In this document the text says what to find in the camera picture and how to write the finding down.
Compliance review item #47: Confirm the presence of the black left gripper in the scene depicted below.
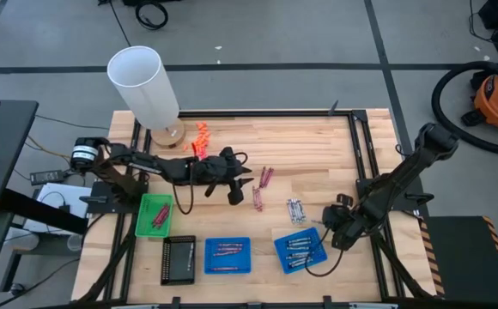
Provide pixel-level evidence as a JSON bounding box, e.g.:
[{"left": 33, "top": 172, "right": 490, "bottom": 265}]
[{"left": 191, "top": 146, "right": 255, "bottom": 207}]

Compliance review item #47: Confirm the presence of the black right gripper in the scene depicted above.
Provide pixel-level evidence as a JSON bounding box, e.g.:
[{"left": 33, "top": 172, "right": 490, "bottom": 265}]
[{"left": 320, "top": 192, "right": 364, "bottom": 253}]

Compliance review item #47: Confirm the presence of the blue slotted plastic basket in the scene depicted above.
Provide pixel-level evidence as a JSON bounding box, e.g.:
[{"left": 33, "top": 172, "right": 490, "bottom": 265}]
[
  {"left": 203, "top": 236, "right": 252, "bottom": 276},
  {"left": 273, "top": 227, "right": 329, "bottom": 276}
]

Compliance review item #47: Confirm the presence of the dark pink crayon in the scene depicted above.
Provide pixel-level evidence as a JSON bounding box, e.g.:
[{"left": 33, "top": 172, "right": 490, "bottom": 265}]
[
  {"left": 154, "top": 204, "right": 170, "bottom": 228},
  {"left": 150, "top": 205, "right": 167, "bottom": 227},
  {"left": 157, "top": 205, "right": 173, "bottom": 230}
]

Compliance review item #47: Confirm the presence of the green slotted plastic basket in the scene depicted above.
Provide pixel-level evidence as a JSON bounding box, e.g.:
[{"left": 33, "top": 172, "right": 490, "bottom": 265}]
[{"left": 134, "top": 193, "right": 175, "bottom": 239}]

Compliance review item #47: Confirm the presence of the black slotted plastic basket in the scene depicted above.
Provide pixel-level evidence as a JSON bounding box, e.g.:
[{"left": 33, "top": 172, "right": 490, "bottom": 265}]
[{"left": 160, "top": 234, "right": 197, "bottom": 287}]

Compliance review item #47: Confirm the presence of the black hazard-striped platform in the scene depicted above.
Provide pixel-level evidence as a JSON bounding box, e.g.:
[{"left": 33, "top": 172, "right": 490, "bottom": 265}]
[{"left": 417, "top": 214, "right": 498, "bottom": 306}]

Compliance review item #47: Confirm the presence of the white shade wooden-base lamp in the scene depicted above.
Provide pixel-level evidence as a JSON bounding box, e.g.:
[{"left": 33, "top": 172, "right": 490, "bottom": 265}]
[{"left": 106, "top": 45, "right": 187, "bottom": 150}]

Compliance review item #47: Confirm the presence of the white box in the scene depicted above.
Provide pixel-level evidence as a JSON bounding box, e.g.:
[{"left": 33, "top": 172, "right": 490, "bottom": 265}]
[{"left": 21, "top": 182, "right": 94, "bottom": 236}]

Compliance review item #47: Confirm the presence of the black power adapter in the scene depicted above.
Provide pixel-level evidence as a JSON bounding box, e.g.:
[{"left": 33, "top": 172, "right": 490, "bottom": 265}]
[{"left": 29, "top": 169, "right": 68, "bottom": 186}]

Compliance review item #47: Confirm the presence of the white plastic container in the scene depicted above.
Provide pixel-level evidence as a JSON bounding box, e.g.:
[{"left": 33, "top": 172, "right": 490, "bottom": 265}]
[{"left": 3, "top": 227, "right": 39, "bottom": 252}]

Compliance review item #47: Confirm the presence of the black desk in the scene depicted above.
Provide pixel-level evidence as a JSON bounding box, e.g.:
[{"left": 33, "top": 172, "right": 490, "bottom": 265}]
[{"left": 0, "top": 99, "right": 89, "bottom": 309}]

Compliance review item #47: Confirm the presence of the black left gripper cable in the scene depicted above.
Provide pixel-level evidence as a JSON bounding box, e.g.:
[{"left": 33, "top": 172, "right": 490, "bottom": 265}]
[{"left": 171, "top": 161, "right": 195, "bottom": 215}]

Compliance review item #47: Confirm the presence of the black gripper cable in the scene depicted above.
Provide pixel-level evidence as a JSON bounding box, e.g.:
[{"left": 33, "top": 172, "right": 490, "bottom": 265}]
[
  {"left": 171, "top": 161, "right": 195, "bottom": 215},
  {"left": 303, "top": 227, "right": 345, "bottom": 278}
]

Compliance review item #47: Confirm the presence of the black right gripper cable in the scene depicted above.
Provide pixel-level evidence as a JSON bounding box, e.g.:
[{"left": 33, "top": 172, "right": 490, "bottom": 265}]
[{"left": 303, "top": 227, "right": 345, "bottom": 278}]

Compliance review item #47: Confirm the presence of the black aluminium table frame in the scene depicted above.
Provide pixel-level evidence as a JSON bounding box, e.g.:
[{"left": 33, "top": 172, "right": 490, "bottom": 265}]
[{"left": 71, "top": 109, "right": 438, "bottom": 309}]

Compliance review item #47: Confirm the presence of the black floor cable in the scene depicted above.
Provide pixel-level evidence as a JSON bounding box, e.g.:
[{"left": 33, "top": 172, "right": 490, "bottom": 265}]
[{"left": 33, "top": 113, "right": 112, "bottom": 130}]

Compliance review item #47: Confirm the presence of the black coiled cable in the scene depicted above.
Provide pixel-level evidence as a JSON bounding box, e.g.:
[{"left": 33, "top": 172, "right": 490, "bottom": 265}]
[{"left": 134, "top": 0, "right": 170, "bottom": 32}]

